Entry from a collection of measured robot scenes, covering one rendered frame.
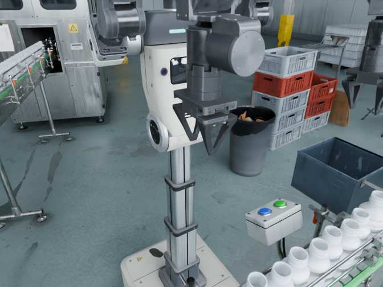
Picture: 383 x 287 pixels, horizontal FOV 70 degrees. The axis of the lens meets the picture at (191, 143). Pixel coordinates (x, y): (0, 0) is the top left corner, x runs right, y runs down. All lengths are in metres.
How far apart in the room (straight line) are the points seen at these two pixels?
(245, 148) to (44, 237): 1.87
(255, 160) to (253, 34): 2.46
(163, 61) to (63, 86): 3.29
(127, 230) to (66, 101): 2.37
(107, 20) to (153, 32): 0.24
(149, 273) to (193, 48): 1.46
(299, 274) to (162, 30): 0.78
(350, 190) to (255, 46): 1.09
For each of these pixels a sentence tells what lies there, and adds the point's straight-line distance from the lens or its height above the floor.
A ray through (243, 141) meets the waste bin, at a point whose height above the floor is 0.42.
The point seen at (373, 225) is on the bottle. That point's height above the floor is 1.13.
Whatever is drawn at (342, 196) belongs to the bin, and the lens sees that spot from 1.43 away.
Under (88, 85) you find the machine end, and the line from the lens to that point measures 4.07.
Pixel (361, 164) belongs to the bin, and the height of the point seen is 0.86.
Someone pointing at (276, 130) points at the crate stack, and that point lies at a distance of 3.33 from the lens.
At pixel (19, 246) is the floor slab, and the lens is 2.52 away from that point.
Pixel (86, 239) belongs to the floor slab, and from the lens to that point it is 2.36.
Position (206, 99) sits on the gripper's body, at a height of 1.49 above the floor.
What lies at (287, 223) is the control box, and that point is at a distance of 0.82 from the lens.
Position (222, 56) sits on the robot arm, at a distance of 0.37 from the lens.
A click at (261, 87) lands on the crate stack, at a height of 0.72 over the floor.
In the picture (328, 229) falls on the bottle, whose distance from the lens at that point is 0.75.
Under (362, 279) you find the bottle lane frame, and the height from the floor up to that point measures 0.99.
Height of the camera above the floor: 1.63
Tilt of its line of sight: 28 degrees down
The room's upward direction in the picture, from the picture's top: straight up
